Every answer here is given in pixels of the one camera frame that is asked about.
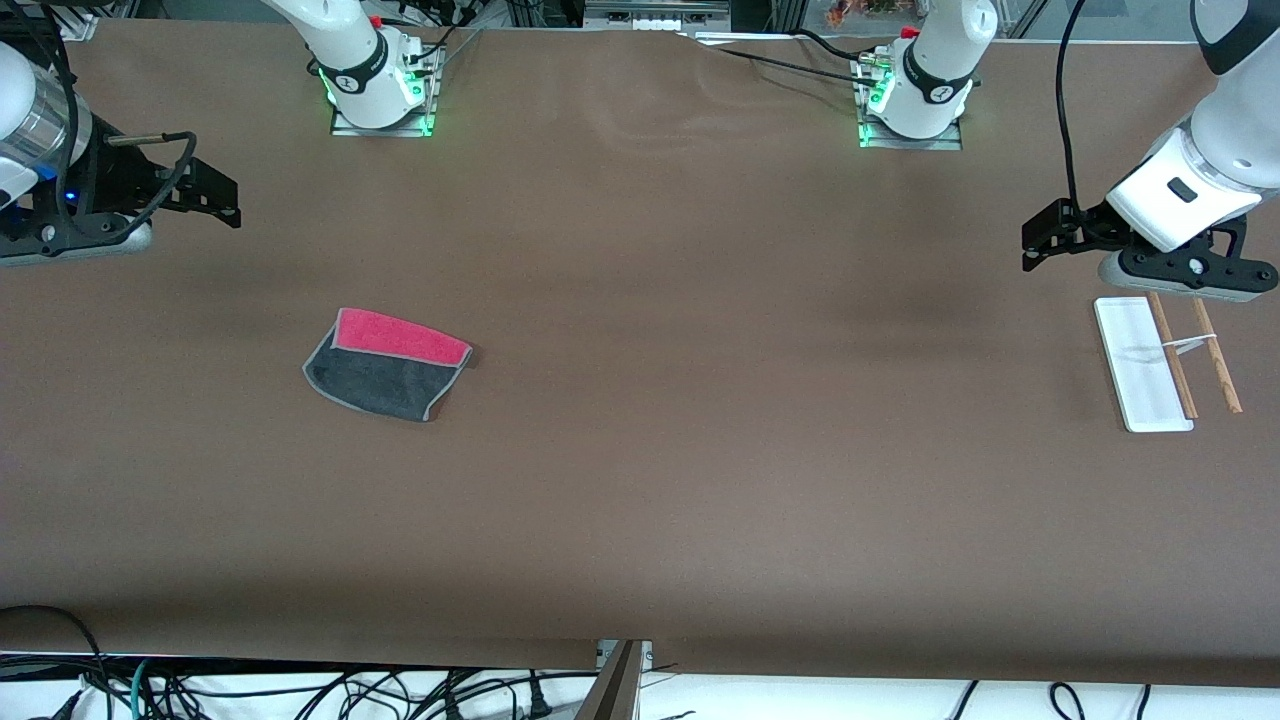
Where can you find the aluminium table frame leg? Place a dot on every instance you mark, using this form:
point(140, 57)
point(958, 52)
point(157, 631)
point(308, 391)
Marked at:
point(615, 690)

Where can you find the red and grey towel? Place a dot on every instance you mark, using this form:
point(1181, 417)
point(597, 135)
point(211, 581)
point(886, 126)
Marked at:
point(380, 385)

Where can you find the grey table corner bracket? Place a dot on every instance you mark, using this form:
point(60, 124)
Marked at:
point(80, 28)

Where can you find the orange red clutter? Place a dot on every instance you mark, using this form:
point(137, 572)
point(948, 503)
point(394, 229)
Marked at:
point(860, 10)

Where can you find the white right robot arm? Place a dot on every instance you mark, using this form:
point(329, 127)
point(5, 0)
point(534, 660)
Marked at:
point(350, 50)

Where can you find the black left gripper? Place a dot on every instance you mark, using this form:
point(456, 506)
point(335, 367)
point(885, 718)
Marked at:
point(1092, 225)

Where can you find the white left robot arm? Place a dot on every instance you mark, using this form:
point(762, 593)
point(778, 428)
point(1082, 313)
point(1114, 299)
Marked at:
point(940, 60)

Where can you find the white rack base plate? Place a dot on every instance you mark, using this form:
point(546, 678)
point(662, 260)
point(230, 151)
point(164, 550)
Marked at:
point(1140, 380)

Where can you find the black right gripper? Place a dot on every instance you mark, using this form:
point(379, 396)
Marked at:
point(112, 178)

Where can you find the grey equipment panel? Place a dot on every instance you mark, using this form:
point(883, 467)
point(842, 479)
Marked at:
point(650, 10)

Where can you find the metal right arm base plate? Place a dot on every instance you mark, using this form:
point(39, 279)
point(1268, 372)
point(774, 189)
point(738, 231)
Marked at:
point(385, 131)

